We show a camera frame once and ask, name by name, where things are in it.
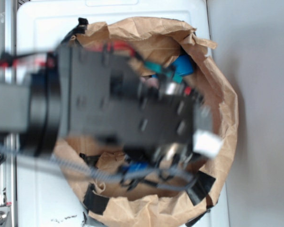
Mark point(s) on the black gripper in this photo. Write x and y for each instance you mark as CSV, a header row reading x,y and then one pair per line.
x,y
159,124

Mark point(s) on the pink plush bunny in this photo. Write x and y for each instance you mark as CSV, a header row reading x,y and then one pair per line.
x,y
150,81

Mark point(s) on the blue flat block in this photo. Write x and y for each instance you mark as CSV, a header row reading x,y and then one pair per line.
x,y
175,72

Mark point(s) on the white plastic bin lid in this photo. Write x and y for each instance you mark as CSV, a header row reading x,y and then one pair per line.
x,y
44,197

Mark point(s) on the brown paper bag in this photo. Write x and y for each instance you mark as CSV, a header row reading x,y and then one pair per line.
x,y
120,192

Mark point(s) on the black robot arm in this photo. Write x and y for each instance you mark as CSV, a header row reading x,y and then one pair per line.
x,y
77,91

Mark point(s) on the aluminium frame rail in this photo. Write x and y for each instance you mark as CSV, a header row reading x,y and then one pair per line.
x,y
8,203

